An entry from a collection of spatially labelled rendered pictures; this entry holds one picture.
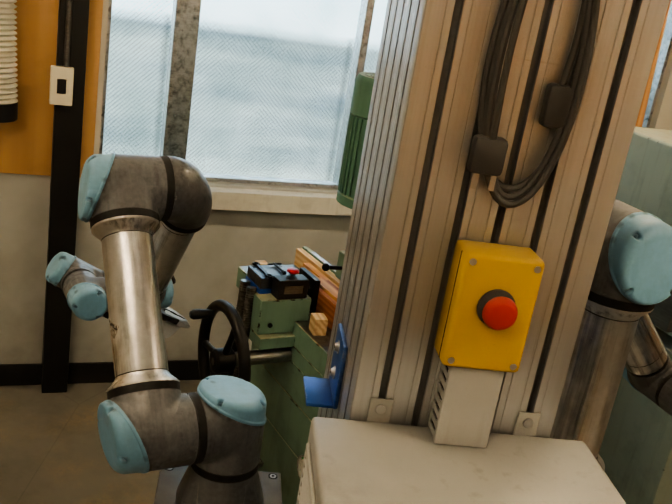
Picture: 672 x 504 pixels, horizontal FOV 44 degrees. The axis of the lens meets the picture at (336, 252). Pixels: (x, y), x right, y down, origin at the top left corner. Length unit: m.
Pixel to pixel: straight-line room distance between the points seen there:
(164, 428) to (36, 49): 1.99
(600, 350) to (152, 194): 0.76
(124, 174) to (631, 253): 0.81
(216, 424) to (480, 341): 0.57
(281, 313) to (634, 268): 1.03
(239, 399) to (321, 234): 2.17
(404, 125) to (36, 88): 2.35
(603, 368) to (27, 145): 2.34
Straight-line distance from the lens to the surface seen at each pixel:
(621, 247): 1.19
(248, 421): 1.36
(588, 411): 1.30
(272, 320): 1.99
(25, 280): 3.33
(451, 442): 0.97
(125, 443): 1.31
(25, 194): 3.21
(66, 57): 3.00
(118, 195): 1.41
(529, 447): 1.01
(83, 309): 1.76
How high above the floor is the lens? 1.71
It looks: 19 degrees down
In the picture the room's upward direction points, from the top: 9 degrees clockwise
